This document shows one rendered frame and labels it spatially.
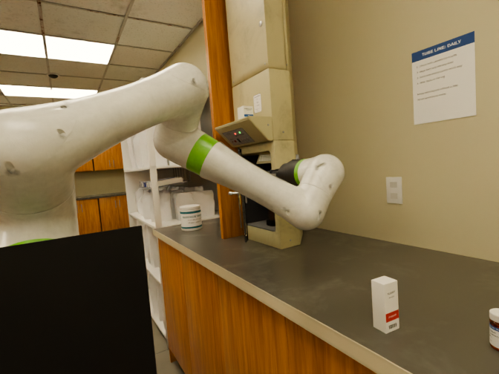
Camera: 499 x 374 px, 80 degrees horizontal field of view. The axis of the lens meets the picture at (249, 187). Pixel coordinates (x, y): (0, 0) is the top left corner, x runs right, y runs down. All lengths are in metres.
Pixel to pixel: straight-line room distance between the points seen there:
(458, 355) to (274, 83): 1.07
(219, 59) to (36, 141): 1.26
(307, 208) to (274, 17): 0.90
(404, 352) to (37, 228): 0.69
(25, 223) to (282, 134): 0.99
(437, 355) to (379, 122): 0.99
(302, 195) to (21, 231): 0.60
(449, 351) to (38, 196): 0.76
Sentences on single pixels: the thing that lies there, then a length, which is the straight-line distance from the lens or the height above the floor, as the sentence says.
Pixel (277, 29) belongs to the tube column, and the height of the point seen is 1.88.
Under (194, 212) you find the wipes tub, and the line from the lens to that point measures 1.88.
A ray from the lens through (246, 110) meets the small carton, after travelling 1.34.
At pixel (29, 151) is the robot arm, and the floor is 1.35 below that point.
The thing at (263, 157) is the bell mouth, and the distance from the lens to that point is 1.39.
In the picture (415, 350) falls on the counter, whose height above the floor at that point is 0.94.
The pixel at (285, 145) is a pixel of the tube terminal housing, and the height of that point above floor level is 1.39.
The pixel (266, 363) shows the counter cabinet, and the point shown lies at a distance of 1.13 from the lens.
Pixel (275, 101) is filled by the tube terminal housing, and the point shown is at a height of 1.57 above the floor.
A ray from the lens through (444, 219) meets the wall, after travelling 1.35.
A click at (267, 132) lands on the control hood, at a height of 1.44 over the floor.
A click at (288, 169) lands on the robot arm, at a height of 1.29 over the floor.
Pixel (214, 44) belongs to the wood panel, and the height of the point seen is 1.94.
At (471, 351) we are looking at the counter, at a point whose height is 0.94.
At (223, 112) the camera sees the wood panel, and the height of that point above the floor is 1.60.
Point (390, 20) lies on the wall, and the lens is 1.52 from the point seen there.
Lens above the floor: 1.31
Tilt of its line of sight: 4 degrees down
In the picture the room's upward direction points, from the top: 4 degrees counter-clockwise
